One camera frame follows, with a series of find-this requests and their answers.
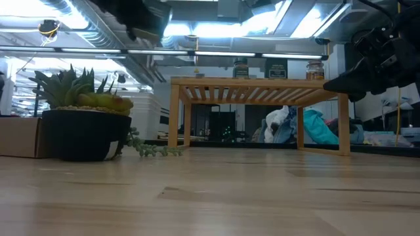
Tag teal garment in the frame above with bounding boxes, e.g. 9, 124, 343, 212
302, 108, 339, 146

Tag overhead LED light bar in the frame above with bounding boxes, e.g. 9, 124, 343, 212
0, 45, 329, 62

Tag green-lidded glass spice jar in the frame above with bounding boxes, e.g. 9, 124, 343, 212
233, 57, 249, 79

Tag white cloth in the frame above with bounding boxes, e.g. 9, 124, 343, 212
264, 105, 290, 144

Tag white stacked storage boxes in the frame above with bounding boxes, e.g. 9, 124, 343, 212
129, 90, 162, 141

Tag yellow cable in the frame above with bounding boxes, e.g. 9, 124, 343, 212
394, 87, 402, 148

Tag succulent plant in black pot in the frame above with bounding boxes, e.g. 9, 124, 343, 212
28, 64, 184, 162

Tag brown cardboard piece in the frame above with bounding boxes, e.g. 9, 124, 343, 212
0, 116, 45, 159

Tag black spice tin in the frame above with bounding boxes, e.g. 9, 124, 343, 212
264, 58, 289, 79

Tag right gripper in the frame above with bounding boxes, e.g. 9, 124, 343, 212
323, 26, 420, 102

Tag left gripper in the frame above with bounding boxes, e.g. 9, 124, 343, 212
88, 0, 171, 42

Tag black equipment cabinet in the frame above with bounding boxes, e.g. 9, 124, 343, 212
192, 104, 238, 142

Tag wooden slatted shelf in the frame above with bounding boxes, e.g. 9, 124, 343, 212
167, 77, 351, 157

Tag small cork-topped glass jar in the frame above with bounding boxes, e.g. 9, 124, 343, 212
306, 60, 326, 81

